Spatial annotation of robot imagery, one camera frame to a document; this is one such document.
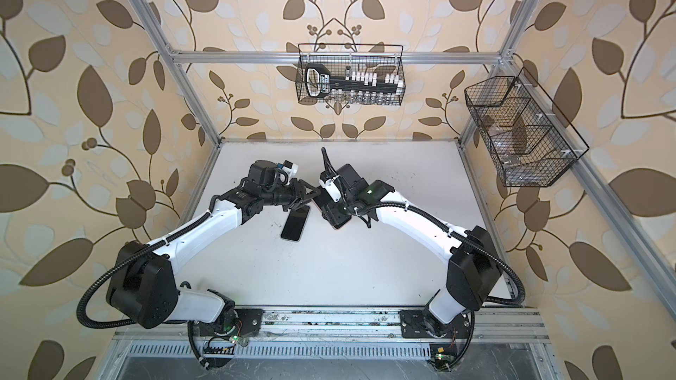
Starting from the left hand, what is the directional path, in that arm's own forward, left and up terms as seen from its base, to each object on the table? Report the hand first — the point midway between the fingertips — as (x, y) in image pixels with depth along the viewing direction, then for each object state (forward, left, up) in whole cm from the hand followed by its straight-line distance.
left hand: (315, 191), depth 79 cm
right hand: (-3, -5, -6) cm, 8 cm away
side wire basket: (+8, -61, +14) cm, 63 cm away
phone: (-5, -3, +3) cm, 7 cm away
